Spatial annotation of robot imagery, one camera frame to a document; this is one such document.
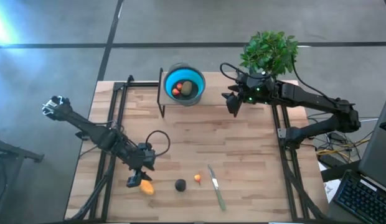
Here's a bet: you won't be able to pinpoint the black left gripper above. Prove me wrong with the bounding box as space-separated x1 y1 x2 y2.
129 142 157 182

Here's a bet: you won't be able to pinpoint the green potted plant black pot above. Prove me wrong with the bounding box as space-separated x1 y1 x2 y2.
239 30 299 81

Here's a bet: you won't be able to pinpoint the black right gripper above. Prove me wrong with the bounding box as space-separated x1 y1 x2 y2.
222 72 276 105

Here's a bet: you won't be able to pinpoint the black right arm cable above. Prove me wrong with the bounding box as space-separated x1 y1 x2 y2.
220 55 342 103

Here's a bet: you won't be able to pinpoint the white paper sheet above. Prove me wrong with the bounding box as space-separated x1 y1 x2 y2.
322 179 342 203

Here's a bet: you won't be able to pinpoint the yellow cable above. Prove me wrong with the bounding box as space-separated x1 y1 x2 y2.
316 138 371 156

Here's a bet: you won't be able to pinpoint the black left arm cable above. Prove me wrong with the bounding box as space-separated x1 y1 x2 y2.
145 129 171 158

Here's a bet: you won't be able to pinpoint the knife with green handle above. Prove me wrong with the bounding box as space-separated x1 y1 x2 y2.
207 164 227 213

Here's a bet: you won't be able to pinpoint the black furniture legs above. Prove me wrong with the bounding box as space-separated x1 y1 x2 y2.
0 136 44 224

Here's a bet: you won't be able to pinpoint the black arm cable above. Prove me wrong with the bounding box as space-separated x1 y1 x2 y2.
145 129 171 158
220 55 342 103

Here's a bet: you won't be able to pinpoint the black bar under laptop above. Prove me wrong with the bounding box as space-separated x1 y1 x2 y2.
320 160 364 184

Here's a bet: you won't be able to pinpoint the wooden shelf riser black legs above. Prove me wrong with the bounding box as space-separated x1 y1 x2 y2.
156 67 243 119

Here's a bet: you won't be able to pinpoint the brown kiwi fruit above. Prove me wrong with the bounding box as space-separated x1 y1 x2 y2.
181 80 194 96

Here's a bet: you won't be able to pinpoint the grey laptop blue backlit keyboard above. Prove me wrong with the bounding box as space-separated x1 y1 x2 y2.
332 98 386 223

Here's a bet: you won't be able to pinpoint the black power brick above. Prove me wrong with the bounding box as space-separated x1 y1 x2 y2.
317 153 339 169

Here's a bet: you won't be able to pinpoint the small black power adapter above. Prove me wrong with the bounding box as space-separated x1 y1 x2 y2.
329 132 346 143

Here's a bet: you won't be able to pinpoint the black aluminium table frame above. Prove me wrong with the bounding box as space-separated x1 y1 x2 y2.
68 74 329 223

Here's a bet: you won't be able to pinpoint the blue collapsible bowl grey rim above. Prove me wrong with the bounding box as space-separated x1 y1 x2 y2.
163 62 207 107

